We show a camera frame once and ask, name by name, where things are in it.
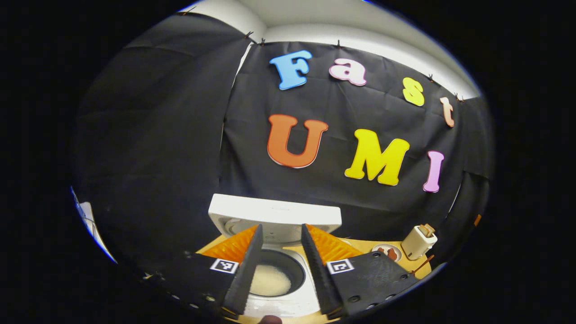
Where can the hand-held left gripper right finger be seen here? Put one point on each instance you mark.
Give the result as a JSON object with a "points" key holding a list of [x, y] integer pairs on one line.
{"points": [[317, 270]]}

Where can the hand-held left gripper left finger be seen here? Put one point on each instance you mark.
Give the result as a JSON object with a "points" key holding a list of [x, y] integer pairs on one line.
{"points": [[247, 270]]}

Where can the white rice heap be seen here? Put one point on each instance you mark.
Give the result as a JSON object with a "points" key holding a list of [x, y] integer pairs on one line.
{"points": [[270, 281]]}

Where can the white rice cooker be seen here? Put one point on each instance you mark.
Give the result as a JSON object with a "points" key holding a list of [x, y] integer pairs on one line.
{"points": [[274, 211]]}

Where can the white round plate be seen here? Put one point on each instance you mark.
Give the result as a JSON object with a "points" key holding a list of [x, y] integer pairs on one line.
{"points": [[378, 248]]}

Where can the brown meat piece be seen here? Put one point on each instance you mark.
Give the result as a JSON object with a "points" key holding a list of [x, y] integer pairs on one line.
{"points": [[393, 254], [382, 252]]}

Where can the white toaster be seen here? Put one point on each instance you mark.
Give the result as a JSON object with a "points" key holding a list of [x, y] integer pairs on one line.
{"points": [[416, 245]]}

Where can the toast slice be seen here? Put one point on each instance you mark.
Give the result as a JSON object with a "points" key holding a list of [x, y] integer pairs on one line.
{"points": [[424, 231], [430, 228]]}

